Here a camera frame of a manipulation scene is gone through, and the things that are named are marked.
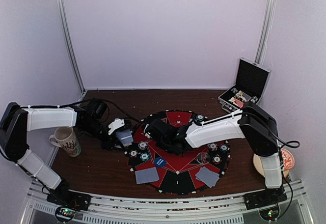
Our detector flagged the aluminium frame post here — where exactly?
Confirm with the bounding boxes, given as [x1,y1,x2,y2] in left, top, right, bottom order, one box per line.
[255,0,276,65]
[57,0,86,94]

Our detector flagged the dealt blue card seat two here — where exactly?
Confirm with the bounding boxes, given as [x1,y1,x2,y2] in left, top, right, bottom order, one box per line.
[135,167,159,184]

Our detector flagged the clear round dealer button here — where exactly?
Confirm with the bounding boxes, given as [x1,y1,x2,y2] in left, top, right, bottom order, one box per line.
[196,152,210,165]

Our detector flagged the blue small blind button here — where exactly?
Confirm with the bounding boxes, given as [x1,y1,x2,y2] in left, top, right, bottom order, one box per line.
[154,157,166,167]

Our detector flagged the right aluminium frame post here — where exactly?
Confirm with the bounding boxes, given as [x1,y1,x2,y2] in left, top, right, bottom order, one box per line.
[255,0,276,65]

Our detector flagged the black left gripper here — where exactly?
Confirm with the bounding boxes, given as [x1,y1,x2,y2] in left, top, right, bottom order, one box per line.
[81,119,125,150]

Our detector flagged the round red black poker mat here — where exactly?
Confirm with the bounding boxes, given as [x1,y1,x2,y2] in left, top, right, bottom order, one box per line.
[126,110,231,195]

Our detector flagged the cream floral plate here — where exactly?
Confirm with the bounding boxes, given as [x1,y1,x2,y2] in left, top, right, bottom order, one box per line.
[253,154,265,177]

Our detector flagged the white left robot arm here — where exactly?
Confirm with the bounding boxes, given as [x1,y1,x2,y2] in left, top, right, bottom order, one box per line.
[1,98,133,206]

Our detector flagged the green chips stack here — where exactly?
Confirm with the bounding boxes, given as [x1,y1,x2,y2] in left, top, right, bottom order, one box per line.
[219,145,229,153]
[196,115,204,122]

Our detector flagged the black triangular all-in marker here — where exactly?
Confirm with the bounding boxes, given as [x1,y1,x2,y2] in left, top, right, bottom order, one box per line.
[161,118,168,124]

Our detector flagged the white floral ceramic mug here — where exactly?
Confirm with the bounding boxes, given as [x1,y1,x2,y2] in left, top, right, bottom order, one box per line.
[49,127,82,157]

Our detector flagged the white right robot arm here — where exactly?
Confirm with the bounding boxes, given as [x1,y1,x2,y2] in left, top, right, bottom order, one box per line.
[143,102,283,205]

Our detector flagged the dealt blue card seat ten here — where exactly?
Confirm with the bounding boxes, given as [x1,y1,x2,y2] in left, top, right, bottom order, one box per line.
[196,167,218,185]

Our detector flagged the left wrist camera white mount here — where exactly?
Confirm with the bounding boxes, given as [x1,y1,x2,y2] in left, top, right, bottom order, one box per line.
[107,118,125,135]

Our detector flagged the blue cream chips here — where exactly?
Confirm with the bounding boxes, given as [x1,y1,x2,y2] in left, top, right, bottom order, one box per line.
[138,141,148,151]

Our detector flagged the orange patterned small plate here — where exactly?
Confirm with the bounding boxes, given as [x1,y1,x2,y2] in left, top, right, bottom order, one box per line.
[281,149,295,171]

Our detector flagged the left aluminium frame post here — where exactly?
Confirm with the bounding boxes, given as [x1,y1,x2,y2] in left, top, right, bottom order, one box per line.
[57,0,86,94]

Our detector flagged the aluminium poker case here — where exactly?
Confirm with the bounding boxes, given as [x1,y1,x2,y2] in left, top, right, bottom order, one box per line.
[218,58,271,113]

